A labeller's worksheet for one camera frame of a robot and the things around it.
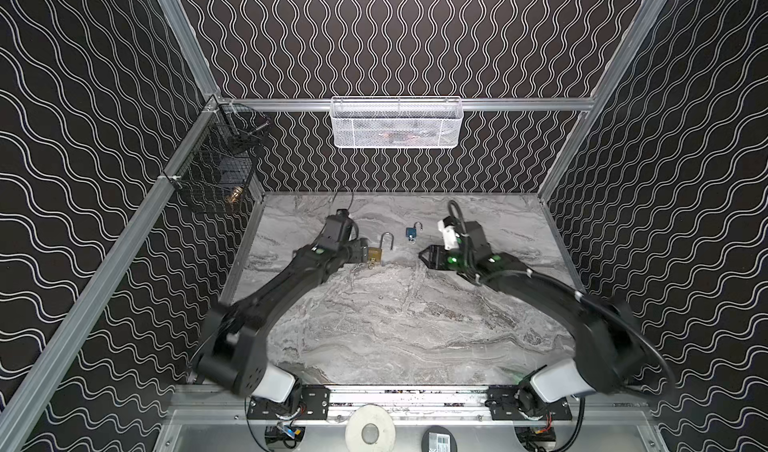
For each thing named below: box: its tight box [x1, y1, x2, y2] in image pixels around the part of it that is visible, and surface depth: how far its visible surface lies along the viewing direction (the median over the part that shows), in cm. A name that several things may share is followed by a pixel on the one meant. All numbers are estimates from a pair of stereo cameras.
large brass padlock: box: [367, 231, 394, 263], surface depth 105 cm
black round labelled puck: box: [421, 425, 458, 452], surface depth 69 cm
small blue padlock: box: [406, 221, 423, 241], surface depth 112 cm
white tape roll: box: [345, 404, 396, 452], surface depth 72 cm
